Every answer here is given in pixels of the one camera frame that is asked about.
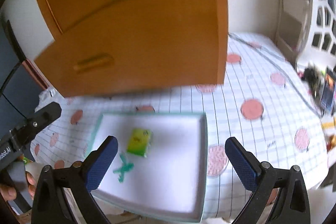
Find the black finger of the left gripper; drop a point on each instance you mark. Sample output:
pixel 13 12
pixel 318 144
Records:
pixel 43 118

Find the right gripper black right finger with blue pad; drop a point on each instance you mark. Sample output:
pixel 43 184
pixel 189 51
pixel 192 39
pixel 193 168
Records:
pixel 292 203

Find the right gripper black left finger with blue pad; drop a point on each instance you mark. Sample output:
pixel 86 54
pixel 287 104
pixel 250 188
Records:
pixel 50 204

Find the teal hair clip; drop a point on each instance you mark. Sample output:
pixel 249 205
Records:
pixel 125 167

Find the green tissue pack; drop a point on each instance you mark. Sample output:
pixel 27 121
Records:
pixel 139 142

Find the person's left hand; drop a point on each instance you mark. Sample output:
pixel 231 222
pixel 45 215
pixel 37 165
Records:
pixel 18 190

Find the white grid fruit mat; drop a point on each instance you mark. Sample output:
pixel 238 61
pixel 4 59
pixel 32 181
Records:
pixel 262 103

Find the white teal shallow tray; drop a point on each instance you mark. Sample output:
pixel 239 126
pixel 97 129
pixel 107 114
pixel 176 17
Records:
pixel 170 182

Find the wooden nightstand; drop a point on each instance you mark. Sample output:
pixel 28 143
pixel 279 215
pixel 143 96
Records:
pixel 117 46

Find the dark toy clutter pile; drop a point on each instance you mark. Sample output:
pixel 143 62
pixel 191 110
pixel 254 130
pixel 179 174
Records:
pixel 321 88

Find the white shelf unit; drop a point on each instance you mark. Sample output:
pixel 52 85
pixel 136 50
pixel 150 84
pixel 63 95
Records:
pixel 306 32

